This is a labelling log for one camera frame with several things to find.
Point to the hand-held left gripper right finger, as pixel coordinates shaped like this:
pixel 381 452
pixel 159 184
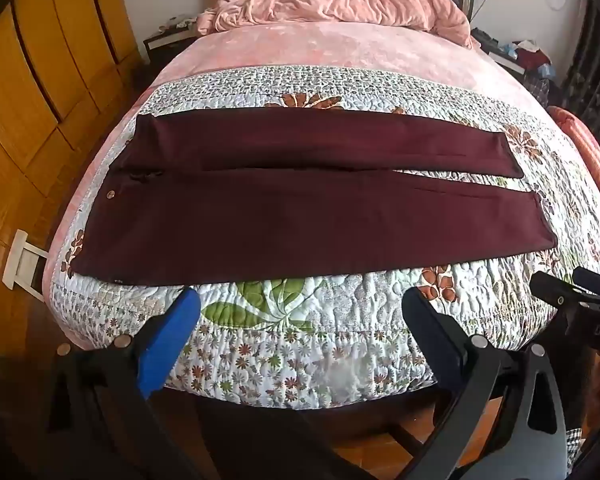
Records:
pixel 437 340

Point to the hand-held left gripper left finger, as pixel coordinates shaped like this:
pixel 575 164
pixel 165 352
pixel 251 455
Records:
pixel 172 332

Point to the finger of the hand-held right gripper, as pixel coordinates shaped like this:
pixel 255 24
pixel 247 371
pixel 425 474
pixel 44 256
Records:
pixel 597 282
pixel 555 290

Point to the maroon pants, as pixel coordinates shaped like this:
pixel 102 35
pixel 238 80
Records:
pixel 300 220

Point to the floral quilted bedspread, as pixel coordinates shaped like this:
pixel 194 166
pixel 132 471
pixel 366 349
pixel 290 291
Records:
pixel 280 340

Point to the pink striped pillow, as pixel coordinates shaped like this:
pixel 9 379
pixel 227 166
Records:
pixel 582 142

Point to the white folding stand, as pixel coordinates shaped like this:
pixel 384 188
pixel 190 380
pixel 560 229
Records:
pixel 27 265

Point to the dark patterned curtain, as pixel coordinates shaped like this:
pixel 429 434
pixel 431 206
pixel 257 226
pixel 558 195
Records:
pixel 592 65

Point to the cluttered dark nightstand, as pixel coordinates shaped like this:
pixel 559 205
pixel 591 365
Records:
pixel 502 60

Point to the wooden wardrobe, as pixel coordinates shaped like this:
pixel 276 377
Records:
pixel 45 75

